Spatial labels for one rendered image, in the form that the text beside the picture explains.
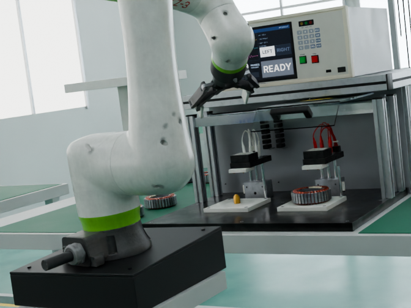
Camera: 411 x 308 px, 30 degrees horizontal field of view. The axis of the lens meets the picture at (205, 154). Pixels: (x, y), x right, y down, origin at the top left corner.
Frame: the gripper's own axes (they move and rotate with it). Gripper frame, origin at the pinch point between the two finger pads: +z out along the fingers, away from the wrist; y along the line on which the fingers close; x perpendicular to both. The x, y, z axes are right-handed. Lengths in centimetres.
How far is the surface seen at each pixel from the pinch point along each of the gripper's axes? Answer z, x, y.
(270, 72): 8.1, -9.3, -19.8
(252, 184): 29.3, 15.6, -6.2
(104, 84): 72, -56, 23
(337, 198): 8.0, 34.7, -22.2
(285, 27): -1.5, -17.2, -26.6
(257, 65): 9.0, -13.4, -17.3
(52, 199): 147, -47, 57
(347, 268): 225, 17, -85
